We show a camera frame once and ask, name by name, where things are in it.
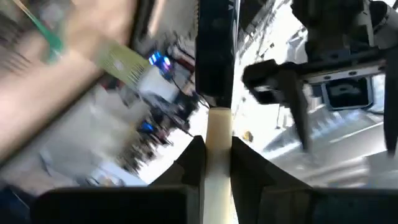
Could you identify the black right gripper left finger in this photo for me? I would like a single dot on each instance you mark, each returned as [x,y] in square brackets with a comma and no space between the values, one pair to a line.
[140,205]

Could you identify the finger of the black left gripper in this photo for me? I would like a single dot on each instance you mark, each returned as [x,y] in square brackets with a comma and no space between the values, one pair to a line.
[391,102]
[292,102]

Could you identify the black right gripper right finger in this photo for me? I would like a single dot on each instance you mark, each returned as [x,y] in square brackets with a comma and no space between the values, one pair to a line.
[295,205]

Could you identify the yellow label spray cleaner bottle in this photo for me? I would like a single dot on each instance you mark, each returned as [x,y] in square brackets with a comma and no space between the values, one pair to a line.
[130,65]

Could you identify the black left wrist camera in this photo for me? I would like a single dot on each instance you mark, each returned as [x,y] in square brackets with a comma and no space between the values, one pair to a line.
[346,93]

